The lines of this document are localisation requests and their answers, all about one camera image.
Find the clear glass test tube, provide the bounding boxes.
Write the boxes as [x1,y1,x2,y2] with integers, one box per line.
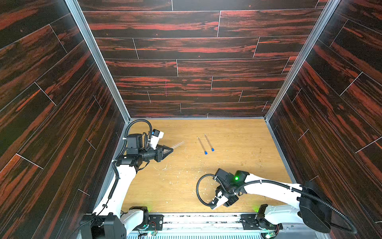
[204,134,213,148]

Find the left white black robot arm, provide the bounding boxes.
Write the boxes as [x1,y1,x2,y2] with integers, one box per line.
[79,130,173,239]

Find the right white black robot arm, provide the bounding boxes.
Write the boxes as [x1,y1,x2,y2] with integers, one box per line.
[210,169,332,233]

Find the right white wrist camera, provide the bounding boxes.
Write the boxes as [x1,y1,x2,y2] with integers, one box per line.
[209,195,228,210]

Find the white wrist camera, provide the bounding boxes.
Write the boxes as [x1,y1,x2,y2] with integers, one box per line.
[209,195,228,210]
[150,129,164,150]

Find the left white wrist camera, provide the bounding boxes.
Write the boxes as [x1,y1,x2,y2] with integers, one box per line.
[150,129,164,150]

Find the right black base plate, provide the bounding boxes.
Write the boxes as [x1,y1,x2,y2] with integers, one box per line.
[239,214,268,230]

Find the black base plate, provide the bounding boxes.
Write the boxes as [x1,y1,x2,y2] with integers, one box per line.
[133,214,164,232]
[239,214,268,230]

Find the aluminium front rail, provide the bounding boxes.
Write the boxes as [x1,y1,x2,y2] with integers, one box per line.
[127,213,330,239]

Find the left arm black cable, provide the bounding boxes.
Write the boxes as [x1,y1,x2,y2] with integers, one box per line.
[89,119,153,216]

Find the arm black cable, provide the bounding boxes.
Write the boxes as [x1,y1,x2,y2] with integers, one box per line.
[89,119,153,216]
[196,174,358,235]

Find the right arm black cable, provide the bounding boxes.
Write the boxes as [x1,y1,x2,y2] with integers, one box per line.
[196,174,358,235]

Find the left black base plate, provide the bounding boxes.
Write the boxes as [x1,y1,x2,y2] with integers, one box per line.
[133,214,164,232]

